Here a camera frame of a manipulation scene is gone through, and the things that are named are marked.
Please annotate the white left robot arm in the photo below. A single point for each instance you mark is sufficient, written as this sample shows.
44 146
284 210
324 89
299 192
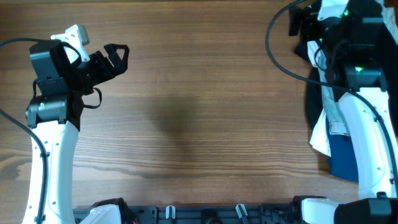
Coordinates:
53 118

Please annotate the black garment in pile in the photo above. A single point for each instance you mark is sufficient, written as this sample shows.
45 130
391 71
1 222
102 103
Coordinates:
313 92

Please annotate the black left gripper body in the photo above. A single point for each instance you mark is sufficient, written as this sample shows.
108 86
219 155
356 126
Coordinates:
86 76

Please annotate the light blue denim shorts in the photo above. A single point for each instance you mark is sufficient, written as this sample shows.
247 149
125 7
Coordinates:
336 121

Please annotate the dark blue garment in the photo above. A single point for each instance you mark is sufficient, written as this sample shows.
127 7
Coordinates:
342 159

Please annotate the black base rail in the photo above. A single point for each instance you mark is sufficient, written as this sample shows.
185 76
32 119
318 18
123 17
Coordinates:
261 214

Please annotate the white garment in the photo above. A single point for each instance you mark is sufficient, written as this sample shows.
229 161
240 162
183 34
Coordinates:
329 9

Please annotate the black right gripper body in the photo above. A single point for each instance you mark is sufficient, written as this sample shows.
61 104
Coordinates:
312 29

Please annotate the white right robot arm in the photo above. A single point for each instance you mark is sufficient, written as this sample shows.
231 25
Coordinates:
343 41

